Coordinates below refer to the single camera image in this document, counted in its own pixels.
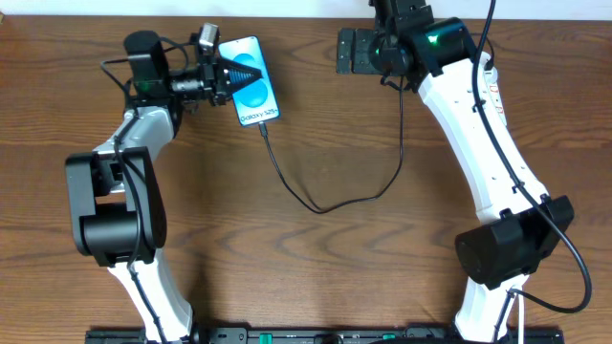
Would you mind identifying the blue Samsung smartphone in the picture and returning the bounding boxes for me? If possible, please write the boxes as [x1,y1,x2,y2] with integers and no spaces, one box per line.
[219,36,280,126]

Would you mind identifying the black charging cable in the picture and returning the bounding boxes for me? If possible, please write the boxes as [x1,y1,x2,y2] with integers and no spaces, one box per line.
[257,32,496,215]

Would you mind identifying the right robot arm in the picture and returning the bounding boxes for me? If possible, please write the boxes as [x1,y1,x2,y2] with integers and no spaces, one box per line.
[337,1,574,343]

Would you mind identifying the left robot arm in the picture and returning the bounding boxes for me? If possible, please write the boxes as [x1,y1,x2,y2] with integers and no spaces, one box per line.
[65,23,262,343]

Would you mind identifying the white power strip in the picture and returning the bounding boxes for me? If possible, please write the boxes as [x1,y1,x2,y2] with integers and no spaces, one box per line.
[481,53,507,125]

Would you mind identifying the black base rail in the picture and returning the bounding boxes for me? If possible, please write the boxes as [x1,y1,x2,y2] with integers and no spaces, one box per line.
[83,325,565,344]

